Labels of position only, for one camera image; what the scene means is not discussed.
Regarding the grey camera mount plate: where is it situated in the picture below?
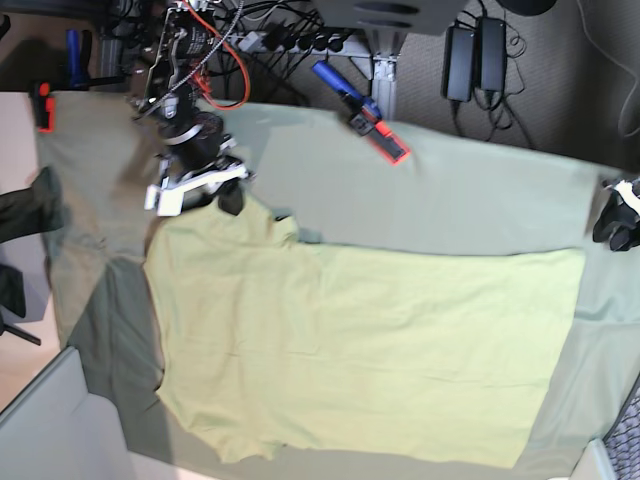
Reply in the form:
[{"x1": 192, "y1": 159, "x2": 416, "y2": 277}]
[{"x1": 312, "y1": 0, "x2": 469, "y2": 36}]

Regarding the black power adapter brick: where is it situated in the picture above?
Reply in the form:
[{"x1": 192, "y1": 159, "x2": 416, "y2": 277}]
[{"x1": 442, "y1": 25, "x2": 475, "y2": 102}]

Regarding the grey foam box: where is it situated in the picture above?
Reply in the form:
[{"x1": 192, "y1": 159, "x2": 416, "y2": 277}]
[{"x1": 0, "y1": 345, "x2": 136, "y2": 480}]

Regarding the grey-green table cloth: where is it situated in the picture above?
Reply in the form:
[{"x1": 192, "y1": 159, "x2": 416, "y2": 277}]
[{"x1": 37, "y1": 92, "x2": 639, "y2": 479}]

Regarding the dark green cloth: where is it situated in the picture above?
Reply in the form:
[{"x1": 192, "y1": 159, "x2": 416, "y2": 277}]
[{"x1": 1, "y1": 167, "x2": 64, "y2": 243}]

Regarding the blue orange bar clamp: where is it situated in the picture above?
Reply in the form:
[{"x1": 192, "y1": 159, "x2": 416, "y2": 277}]
[{"x1": 312, "y1": 60, "x2": 411, "y2": 165}]

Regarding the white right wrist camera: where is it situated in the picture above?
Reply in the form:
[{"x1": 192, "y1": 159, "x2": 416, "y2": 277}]
[{"x1": 144, "y1": 185, "x2": 184, "y2": 217}]

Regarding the black orange corner clamp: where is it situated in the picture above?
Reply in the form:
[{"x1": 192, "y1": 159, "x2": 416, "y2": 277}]
[{"x1": 29, "y1": 81, "x2": 56, "y2": 134}]

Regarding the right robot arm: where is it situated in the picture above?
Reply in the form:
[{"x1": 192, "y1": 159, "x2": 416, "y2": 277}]
[{"x1": 134, "y1": 1, "x2": 251, "y2": 217}]

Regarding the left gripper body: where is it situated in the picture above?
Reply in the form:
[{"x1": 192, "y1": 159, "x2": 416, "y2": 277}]
[{"x1": 592, "y1": 177, "x2": 639, "y2": 252}]

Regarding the aluminium table frame leg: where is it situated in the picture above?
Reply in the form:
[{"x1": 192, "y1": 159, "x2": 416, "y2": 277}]
[{"x1": 350, "y1": 29, "x2": 407, "y2": 120}]

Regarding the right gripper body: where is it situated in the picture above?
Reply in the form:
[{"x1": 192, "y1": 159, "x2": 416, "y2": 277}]
[{"x1": 159, "y1": 117, "x2": 250, "y2": 200}]

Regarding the light green T-shirt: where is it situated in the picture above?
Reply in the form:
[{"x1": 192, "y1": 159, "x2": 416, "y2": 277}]
[{"x1": 144, "y1": 200, "x2": 585, "y2": 468}]

